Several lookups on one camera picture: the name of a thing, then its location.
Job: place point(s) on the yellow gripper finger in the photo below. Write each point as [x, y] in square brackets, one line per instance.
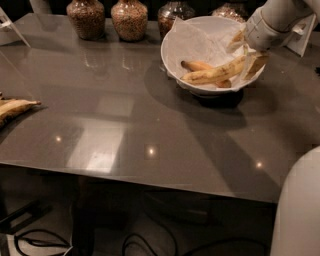
[236, 42]
[253, 63]

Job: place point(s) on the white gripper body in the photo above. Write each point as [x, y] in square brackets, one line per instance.
[263, 31]

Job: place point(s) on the large yellow banana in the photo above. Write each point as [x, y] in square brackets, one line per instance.
[217, 74]

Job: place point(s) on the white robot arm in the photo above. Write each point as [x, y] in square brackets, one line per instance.
[296, 229]

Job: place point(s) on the white ceramic bowl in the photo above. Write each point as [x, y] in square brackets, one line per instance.
[213, 90]

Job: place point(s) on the small yellow banana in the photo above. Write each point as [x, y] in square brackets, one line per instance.
[198, 66]

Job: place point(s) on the banana on left edge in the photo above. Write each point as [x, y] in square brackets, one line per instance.
[11, 108]

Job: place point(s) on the glass grain jar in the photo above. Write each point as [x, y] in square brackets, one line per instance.
[130, 18]
[234, 11]
[170, 11]
[87, 18]

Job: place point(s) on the white paper liner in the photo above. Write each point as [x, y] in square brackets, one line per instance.
[196, 43]

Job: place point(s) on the white panel top right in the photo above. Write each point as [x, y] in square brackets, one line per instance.
[300, 35]

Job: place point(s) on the left glass grain jar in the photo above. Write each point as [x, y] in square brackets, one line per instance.
[87, 18]

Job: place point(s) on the white stand top left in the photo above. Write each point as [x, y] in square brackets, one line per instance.
[8, 31]

